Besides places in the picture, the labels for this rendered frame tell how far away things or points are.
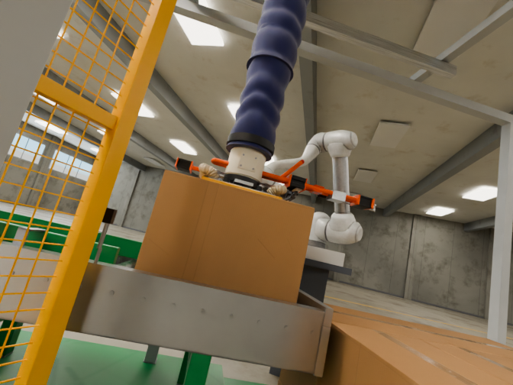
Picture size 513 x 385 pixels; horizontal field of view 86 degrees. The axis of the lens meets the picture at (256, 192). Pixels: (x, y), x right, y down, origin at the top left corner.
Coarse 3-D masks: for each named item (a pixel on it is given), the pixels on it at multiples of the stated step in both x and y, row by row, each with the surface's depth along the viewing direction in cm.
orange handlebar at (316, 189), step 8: (216, 160) 123; (224, 160) 124; (192, 168) 148; (264, 176) 130; (272, 176) 127; (280, 176) 127; (312, 192) 134; (320, 192) 131; (328, 192) 130; (352, 200) 133
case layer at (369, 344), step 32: (352, 320) 116; (384, 320) 136; (352, 352) 86; (384, 352) 79; (416, 352) 88; (448, 352) 99; (480, 352) 113; (512, 352) 132; (288, 384) 125; (320, 384) 99; (352, 384) 82; (384, 384) 70; (416, 384) 61; (448, 384) 64; (480, 384) 70; (512, 384) 77
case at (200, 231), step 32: (160, 192) 102; (192, 192) 103; (224, 192) 105; (160, 224) 100; (192, 224) 102; (224, 224) 103; (256, 224) 105; (288, 224) 107; (160, 256) 98; (192, 256) 100; (224, 256) 101; (256, 256) 103; (288, 256) 105; (256, 288) 101; (288, 288) 103
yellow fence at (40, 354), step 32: (160, 0) 85; (64, 32) 66; (160, 32) 86; (32, 96) 62; (64, 96) 66; (96, 96) 74; (128, 96) 79; (64, 128) 68; (96, 128) 75; (128, 128) 80; (32, 160) 63; (96, 160) 77; (96, 192) 74; (32, 224) 65; (96, 224) 75; (64, 256) 71; (64, 288) 70; (64, 320) 70; (0, 352) 62; (32, 352) 67; (32, 384) 66
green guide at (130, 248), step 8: (0, 216) 127; (8, 216) 128; (16, 216) 128; (24, 216) 129; (16, 224) 128; (24, 224) 128; (40, 224) 130; (48, 224) 130; (56, 224) 131; (56, 232) 130; (64, 232) 131; (96, 240) 133; (104, 240) 134; (112, 240) 134; (120, 240) 135; (128, 240) 135; (120, 248) 134; (128, 248) 135; (136, 248) 136; (128, 256) 134; (136, 256) 135
